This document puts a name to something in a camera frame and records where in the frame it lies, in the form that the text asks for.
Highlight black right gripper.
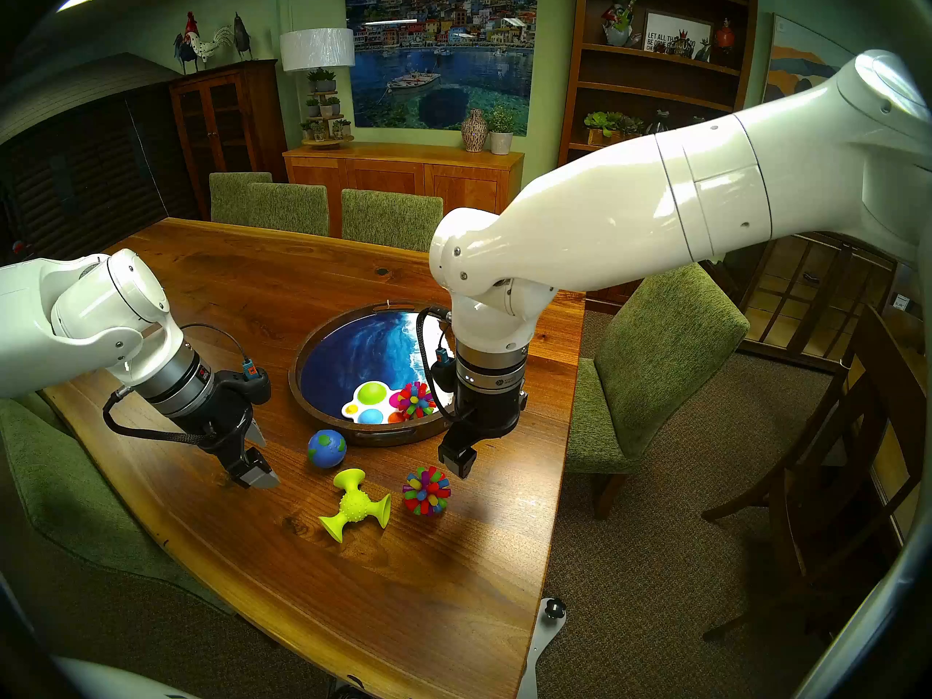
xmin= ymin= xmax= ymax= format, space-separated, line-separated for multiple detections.
xmin=438 ymin=372 xmax=530 ymax=481

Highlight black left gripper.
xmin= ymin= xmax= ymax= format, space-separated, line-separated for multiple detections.
xmin=182 ymin=374 xmax=280 ymax=490

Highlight multicolour spiky ball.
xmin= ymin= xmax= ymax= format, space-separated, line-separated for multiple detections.
xmin=395 ymin=381 xmax=438 ymax=421
xmin=402 ymin=465 xmax=453 ymax=517

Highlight blue green globe ball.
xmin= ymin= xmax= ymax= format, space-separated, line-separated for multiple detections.
xmin=307 ymin=429 xmax=348 ymax=470

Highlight lime green suction toy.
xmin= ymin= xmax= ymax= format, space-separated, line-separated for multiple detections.
xmin=318 ymin=468 xmax=392 ymax=544

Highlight white right robot shoulder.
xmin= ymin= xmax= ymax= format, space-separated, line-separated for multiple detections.
xmin=792 ymin=516 xmax=932 ymax=699

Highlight white left robot shoulder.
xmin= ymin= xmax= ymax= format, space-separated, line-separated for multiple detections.
xmin=51 ymin=654 xmax=202 ymax=699

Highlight round wooden ocean tray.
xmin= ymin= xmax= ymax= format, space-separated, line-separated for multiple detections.
xmin=289 ymin=301 xmax=467 ymax=448

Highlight white pop bubble toy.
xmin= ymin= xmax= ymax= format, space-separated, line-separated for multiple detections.
xmin=341 ymin=381 xmax=408 ymax=424

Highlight green upholstered chair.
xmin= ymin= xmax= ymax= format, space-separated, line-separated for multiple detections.
xmin=209 ymin=171 xmax=274 ymax=226
xmin=0 ymin=394 xmax=235 ymax=615
xmin=248 ymin=183 xmax=330 ymax=237
xmin=341 ymin=189 xmax=444 ymax=253
xmin=566 ymin=263 xmax=751 ymax=521

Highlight light wooden sideboard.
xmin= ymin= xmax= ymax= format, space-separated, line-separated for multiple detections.
xmin=283 ymin=143 xmax=526 ymax=240

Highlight dark window blinds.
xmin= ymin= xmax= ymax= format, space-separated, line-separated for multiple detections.
xmin=0 ymin=86 xmax=202 ymax=266

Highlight tiered wooden plant stand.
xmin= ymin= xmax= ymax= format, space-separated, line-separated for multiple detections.
xmin=300 ymin=68 xmax=355 ymax=151

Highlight white pot with plant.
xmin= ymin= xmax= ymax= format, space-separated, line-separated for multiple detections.
xmin=486 ymin=104 xmax=517 ymax=157

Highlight dark wooden glass-door cabinet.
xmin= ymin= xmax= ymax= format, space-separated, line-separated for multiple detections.
xmin=169 ymin=59 xmax=289 ymax=222

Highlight wooden succulent planter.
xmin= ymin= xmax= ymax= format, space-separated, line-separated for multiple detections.
xmin=584 ymin=111 xmax=646 ymax=147

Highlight wooden lattice console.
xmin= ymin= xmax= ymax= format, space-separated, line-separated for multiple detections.
xmin=734 ymin=232 xmax=898 ymax=375

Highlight harbour town painting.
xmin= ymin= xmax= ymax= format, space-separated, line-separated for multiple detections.
xmin=344 ymin=0 xmax=540 ymax=137

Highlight white lamp shade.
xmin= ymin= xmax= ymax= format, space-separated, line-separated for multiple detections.
xmin=280 ymin=28 xmax=356 ymax=73

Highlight white rooster figurine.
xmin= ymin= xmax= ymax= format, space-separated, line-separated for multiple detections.
xmin=182 ymin=11 xmax=234 ymax=69

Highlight dark wooden bookshelf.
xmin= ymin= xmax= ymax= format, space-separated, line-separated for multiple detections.
xmin=557 ymin=0 xmax=762 ymax=168

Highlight dark wooden chair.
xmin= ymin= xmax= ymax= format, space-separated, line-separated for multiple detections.
xmin=702 ymin=304 xmax=930 ymax=641

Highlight colourful frog figurine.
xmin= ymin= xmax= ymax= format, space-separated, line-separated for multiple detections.
xmin=602 ymin=0 xmax=641 ymax=48

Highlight framed text sign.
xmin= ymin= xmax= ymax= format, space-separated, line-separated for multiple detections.
xmin=641 ymin=9 xmax=715 ymax=62

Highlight abstract landscape painting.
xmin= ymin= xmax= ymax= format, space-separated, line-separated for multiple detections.
xmin=762 ymin=15 xmax=857 ymax=106

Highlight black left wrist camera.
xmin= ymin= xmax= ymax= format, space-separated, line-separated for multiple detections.
xmin=232 ymin=368 xmax=272 ymax=407

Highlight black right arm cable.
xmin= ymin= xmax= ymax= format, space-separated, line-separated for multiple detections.
xmin=414 ymin=306 xmax=457 ymax=423

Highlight thick braided left arm cable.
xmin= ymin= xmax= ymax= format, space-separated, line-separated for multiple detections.
xmin=102 ymin=387 xmax=219 ymax=448

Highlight thin left camera cable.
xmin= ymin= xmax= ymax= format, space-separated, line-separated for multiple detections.
xmin=181 ymin=323 xmax=260 ymax=382

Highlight white bracket with knob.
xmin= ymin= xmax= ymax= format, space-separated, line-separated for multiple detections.
xmin=516 ymin=596 xmax=568 ymax=699

